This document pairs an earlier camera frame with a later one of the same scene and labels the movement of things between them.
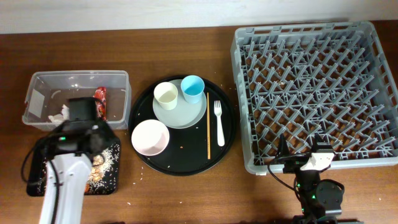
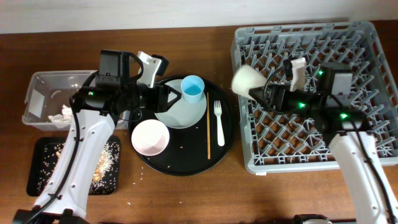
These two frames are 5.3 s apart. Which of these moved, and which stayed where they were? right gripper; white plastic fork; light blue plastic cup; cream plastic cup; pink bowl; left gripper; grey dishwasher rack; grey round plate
Moved: cream plastic cup; left gripper; right gripper
Stayed: grey round plate; light blue plastic cup; white plastic fork; pink bowl; grey dishwasher rack
